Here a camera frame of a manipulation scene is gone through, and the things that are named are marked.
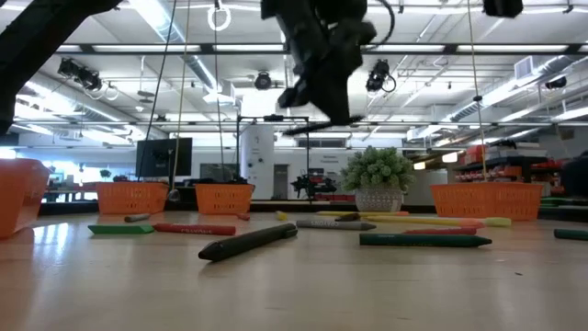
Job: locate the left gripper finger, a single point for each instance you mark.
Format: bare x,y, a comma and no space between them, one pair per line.
337,96

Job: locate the black pen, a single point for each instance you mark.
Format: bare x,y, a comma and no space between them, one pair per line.
248,241
317,127

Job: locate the grey pen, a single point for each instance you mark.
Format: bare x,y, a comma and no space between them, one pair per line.
137,218
335,225

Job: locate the red crayon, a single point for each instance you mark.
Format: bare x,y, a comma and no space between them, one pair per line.
243,216

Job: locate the red pen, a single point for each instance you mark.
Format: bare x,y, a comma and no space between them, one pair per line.
193,229
441,231

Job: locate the white pencil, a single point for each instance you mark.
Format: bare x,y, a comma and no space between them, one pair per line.
498,222

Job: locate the green eraser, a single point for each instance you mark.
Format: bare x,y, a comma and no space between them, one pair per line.
120,229

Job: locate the black background robot arm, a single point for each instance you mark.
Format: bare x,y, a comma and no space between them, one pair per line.
312,184

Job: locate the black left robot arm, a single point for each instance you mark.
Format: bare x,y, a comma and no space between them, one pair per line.
37,41

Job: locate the green artificial potted plant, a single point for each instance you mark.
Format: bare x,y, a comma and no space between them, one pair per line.
377,174

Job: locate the white round pillar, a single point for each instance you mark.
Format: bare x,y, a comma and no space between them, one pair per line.
257,156

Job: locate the grey door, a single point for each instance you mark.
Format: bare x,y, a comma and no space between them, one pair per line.
281,181

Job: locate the orange plastic slotted bin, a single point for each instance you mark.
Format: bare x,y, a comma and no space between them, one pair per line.
224,198
131,197
20,197
487,200

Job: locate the shelf with orange boxes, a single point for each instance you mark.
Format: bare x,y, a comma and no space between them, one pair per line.
500,167

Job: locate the dark green crayon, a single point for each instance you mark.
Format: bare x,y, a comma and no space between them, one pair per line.
572,235
422,240

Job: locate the person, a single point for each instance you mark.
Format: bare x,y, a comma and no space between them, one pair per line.
576,174

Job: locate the black monitor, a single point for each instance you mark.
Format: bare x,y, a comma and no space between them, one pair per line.
161,156

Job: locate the black ceiling-hung camera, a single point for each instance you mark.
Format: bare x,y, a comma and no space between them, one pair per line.
263,81
377,76
80,73
556,83

